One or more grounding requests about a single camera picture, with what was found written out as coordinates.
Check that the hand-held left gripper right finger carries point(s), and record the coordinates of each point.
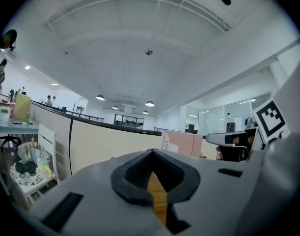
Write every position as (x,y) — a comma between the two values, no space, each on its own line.
(208,185)

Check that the black metal railing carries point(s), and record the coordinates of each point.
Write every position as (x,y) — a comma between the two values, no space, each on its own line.
(88,117)

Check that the green bottle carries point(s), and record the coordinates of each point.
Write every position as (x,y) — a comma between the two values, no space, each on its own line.
(28,117)

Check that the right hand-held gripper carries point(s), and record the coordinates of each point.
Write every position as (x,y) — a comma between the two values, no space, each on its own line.
(270,122)

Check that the black cloth bundle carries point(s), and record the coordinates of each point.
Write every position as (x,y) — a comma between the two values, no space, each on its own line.
(25,167)

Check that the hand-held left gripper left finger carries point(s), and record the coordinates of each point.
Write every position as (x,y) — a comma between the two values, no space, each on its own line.
(95,190)

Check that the black and white patterned cushion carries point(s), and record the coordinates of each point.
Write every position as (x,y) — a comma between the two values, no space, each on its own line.
(24,179)

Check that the yellow document box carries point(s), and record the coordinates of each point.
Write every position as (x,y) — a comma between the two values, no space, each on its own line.
(21,107)

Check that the black office chair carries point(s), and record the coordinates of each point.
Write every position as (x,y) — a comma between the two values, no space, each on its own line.
(8,140)

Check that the white office desk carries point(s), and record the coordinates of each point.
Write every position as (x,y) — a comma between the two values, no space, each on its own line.
(7,126)

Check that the pink cardboard box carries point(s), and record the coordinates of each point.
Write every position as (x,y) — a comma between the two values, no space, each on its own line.
(184,141)

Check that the white wooden chair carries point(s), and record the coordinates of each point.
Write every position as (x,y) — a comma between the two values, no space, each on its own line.
(47,136)

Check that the ceiling smoke detector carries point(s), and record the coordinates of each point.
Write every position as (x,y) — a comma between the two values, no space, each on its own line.
(149,52)

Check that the person's right forearm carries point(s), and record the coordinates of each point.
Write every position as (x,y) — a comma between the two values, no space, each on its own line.
(275,185)

